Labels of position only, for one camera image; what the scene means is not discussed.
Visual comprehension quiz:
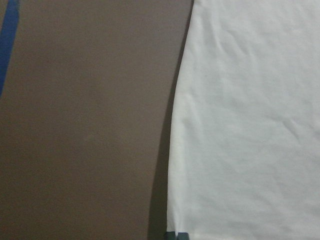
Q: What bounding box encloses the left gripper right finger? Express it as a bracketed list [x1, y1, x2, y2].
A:
[177, 232, 190, 240]

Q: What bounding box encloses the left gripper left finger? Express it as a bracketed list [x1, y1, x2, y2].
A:
[163, 231, 177, 240]

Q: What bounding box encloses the cream long-sleeve cat shirt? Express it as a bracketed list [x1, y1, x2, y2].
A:
[166, 0, 320, 240]

